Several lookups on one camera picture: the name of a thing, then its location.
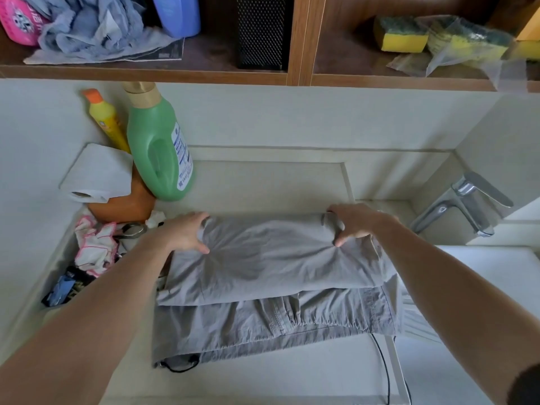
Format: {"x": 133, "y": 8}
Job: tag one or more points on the person's right hand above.
{"x": 365, "y": 221}

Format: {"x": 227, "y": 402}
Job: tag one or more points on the person's left hand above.
{"x": 181, "y": 234}

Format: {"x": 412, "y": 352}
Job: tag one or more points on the person's left thumb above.
{"x": 201, "y": 246}

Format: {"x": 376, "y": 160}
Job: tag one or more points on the person's right thumb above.
{"x": 344, "y": 239}

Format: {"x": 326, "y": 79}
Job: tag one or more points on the grey trousers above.
{"x": 274, "y": 269}

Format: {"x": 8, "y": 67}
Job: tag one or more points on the person's left forearm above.
{"x": 84, "y": 324}

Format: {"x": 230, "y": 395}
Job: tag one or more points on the person's right forearm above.
{"x": 455, "y": 299}

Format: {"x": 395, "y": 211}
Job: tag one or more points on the crumpled white tissue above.
{"x": 156, "y": 217}

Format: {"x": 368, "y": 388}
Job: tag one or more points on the small metal object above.
{"x": 131, "y": 231}

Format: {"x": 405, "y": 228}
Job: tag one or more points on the orange plastic basin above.
{"x": 126, "y": 204}

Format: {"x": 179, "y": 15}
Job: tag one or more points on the green detergent bottle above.
{"x": 158, "y": 151}

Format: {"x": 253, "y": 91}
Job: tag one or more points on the pink and white cloth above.
{"x": 97, "y": 246}

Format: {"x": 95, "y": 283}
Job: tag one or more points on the white toilet paper roll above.
{"x": 99, "y": 175}

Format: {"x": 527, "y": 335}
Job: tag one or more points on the chrome faucet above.
{"x": 464, "y": 204}

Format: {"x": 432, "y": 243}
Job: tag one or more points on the blue and black packet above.
{"x": 63, "y": 288}

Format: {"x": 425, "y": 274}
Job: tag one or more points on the white sink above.
{"x": 485, "y": 291}

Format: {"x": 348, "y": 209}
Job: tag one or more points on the yellow bottle with orange cap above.
{"x": 107, "y": 120}

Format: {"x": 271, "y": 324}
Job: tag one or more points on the wooden shelf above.
{"x": 295, "y": 77}

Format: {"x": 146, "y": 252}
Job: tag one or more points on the printed paper sheet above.
{"x": 164, "y": 52}

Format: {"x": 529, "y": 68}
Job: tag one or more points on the yellow and green sponge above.
{"x": 400, "y": 35}

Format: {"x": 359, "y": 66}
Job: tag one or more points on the black mesh container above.
{"x": 263, "y": 31}

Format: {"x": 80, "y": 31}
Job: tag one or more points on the bagged yellow and green sponges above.
{"x": 468, "y": 44}

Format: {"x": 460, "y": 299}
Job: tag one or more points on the black sleeve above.
{"x": 525, "y": 385}

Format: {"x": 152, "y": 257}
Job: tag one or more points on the blue plastic bottle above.
{"x": 177, "y": 12}

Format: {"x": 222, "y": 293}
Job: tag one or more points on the blue-grey crumpled cloth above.
{"x": 90, "y": 25}

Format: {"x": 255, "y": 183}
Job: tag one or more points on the pink packet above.
{"x": 19, "y": 18}

